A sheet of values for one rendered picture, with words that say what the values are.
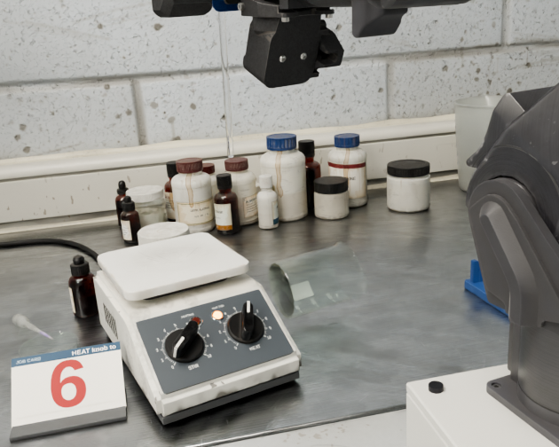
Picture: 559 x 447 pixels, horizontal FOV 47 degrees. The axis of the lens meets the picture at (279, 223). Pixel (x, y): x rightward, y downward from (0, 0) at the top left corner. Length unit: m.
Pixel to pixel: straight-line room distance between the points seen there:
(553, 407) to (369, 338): 0.32
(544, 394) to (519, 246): 0.08
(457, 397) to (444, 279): 0.42
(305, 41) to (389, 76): 0.69
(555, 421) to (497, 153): 0.13
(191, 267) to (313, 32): 0.24
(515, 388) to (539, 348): 0.04
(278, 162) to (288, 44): 0.49
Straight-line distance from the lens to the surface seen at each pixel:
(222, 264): 0.59
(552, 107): 0.30
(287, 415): 0.53
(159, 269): 0.60
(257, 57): 0.50
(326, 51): 0.51
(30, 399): 0.58
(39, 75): 1.10
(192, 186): 0.95
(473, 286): 0.73
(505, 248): 0.30
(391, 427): 0.52
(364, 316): 0.68
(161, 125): 1.11
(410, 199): 1.01
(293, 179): 0.98
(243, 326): 0.54
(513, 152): 0.30
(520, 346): 0.35
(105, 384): 0.57
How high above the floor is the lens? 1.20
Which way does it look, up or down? 18 degrees down
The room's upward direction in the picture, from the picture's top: 4 degrees counter-clockwise
